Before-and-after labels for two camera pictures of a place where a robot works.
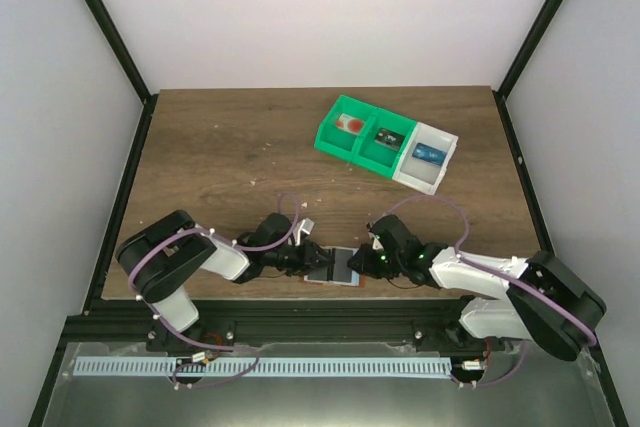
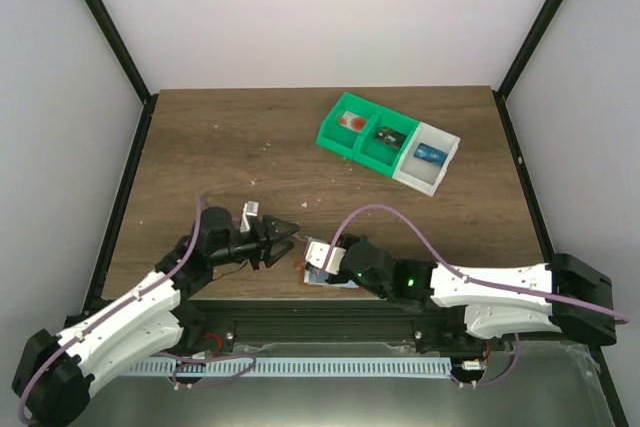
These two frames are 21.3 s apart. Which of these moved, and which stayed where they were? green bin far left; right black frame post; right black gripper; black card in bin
Moved: right black gripper
Stayed: green bin far left; black card in bin; right black frame post
